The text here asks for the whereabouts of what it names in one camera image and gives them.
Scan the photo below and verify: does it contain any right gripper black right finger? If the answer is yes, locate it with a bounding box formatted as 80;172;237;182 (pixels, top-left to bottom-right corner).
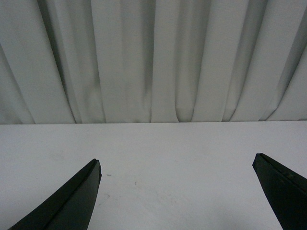
252;153;307;230

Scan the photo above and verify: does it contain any grey pleated curtain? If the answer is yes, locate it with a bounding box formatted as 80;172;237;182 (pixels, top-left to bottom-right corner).
0;0;307;124

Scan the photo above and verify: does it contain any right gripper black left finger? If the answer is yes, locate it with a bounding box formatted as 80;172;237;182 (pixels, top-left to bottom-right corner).
10;159;102;230

